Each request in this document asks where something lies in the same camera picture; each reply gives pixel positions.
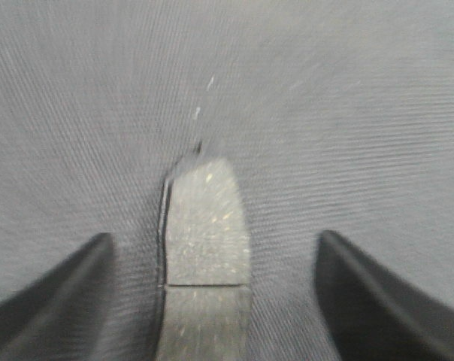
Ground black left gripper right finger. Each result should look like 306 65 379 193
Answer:
315 230 454 360

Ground brake pad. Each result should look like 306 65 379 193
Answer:
155 145 252 360

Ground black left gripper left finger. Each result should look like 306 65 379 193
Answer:
0 233 114 360

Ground dark conveyor belt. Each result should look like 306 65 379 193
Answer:
0 1 454 360

